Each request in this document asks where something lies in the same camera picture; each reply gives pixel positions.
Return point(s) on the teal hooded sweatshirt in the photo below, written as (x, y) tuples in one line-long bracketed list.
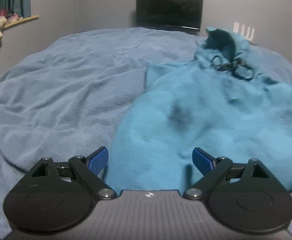
[(189, 105)]

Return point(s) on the wooden window sill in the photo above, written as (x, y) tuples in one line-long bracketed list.
[(20, 21)]

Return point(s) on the white wifi router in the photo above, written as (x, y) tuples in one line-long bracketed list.
[(245, 31)]

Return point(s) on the light blue fleece blanket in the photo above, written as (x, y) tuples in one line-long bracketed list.
[(70, 98)]

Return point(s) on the black monitor screen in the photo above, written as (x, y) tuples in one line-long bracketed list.
[(169, 13)]

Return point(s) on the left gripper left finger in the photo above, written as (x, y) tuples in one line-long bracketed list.
[(55, 196)]

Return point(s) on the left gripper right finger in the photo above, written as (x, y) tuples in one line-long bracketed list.
[(244, 197)]

